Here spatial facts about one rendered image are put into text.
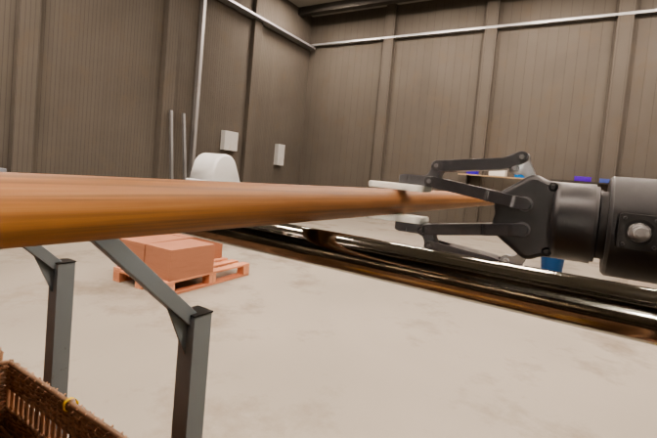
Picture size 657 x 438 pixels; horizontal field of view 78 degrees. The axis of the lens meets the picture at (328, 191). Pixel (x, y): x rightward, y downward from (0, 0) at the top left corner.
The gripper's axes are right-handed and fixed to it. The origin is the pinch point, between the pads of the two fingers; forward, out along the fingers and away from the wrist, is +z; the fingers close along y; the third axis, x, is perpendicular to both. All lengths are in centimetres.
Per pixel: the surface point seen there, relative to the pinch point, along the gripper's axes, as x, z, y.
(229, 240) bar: -19.1, 8.2, 4.2
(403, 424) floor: 147, 46, 119
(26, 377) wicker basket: -6, 78, 46
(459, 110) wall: 1070, 280, -202
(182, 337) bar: 1.3, 38.2, 28.2
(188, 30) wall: 570, 778, -302
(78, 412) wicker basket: -5, 58, 46
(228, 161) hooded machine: 400, 443, -8
